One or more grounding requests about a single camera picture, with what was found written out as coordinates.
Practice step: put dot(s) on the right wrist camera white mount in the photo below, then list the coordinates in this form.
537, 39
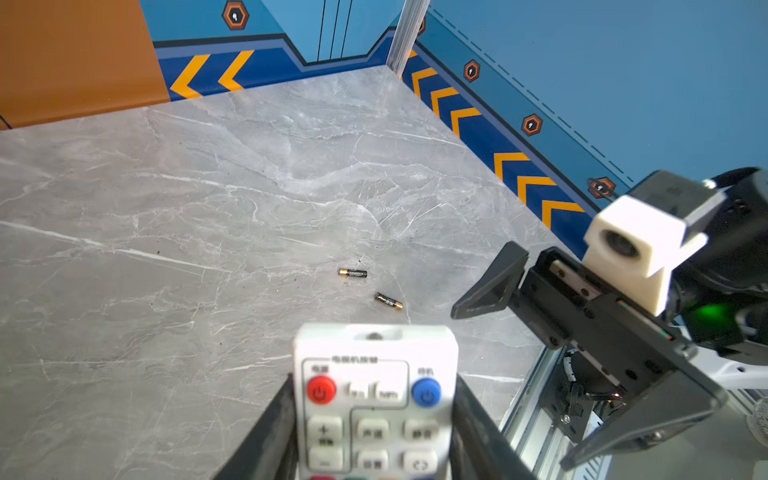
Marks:
636, 242

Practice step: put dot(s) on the black AAA battery lower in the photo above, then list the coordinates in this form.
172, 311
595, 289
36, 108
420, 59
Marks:
393, 303

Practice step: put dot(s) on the black aaa battery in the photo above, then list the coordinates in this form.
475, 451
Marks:
393, 303
352, 273

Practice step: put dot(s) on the right aluminium corner post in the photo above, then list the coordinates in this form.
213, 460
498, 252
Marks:
406, 32

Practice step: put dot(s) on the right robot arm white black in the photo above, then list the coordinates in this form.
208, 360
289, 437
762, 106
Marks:
666, 310

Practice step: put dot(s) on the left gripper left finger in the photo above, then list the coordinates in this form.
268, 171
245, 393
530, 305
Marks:
270, 449

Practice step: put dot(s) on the black AAA battery upper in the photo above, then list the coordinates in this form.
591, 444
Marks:
352, 273

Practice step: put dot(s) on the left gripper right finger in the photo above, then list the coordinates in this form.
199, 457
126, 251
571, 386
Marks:
478, 450

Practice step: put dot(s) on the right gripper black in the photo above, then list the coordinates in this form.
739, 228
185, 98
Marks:
566, 305

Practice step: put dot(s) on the white remote control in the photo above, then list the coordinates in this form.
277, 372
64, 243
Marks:
374, 401

